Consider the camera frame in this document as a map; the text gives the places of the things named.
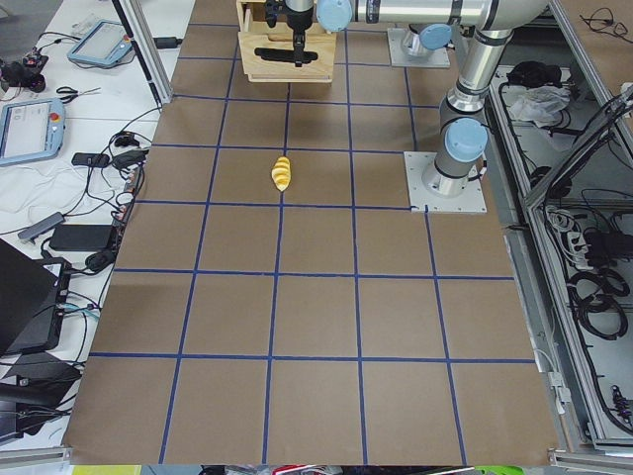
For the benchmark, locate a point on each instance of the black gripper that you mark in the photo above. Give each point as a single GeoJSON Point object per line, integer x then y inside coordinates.
{"type": "Point", "coordinates": [298, 20]}

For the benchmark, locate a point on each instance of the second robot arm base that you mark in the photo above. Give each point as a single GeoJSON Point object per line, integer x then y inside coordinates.
{"type": "Point", "coordinates": [423, 41]}

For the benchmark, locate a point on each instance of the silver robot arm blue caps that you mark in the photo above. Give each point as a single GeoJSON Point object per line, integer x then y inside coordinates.
{"type": "Point", "coordinates": [464, 138]}

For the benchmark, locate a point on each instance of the wooden drawer cabinet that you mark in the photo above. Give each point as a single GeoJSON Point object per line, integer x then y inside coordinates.
{"type": "Point", "coordinates": [251, 19]}

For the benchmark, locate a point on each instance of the yellow toy croissant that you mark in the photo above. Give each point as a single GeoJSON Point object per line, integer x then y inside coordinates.
{"type": "Point", "coordinates": [281, 173]}

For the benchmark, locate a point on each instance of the far blue teach pendant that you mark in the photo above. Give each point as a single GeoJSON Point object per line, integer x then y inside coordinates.
{"type": "Point", "coordinates": [105, 45]}

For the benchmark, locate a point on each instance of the blue teach pendant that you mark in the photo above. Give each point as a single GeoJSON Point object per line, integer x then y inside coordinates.
{"type": "Point", "coordinates": [105, 45]}
{"type": "Point", "coordinates": [31, 130]}

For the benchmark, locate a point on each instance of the black cloth bundle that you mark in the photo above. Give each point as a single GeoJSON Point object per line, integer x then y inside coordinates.
{"type": "Point", "coordinates": [534, 74]}

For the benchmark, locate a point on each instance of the black phone device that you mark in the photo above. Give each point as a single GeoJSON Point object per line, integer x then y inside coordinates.
{"type": "Point", "coordinates": [91, 159]}

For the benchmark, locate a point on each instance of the crumpled white cloth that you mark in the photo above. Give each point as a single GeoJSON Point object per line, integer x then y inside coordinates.
{"type": "Point", "coordinates": [543, 106]}

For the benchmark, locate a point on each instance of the near blue teach pendant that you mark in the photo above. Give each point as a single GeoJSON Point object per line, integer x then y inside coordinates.
{"type": "Point", "coordinates": [31, 130]}

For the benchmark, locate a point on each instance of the black power brick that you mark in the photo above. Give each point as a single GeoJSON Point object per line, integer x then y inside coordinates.
{"type": "Point", "coordinates": [81, 237]}

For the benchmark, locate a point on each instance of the grey usb hub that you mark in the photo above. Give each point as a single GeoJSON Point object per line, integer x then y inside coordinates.
{"type": "Point", "coordinates": [41, 227]}

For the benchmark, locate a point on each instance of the white power strip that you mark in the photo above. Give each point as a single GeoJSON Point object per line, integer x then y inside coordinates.
{"type": "Point", "coordinates": [577, 250]}

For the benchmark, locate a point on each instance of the black laptop computer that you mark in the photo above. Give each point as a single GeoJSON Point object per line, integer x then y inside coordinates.
{"type": "Point", "coordinates": [32, 294]}

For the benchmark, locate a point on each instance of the black handled scissors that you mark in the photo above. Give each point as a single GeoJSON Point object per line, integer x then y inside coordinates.
{"type": "Point", "coordinates": [68, 94]}

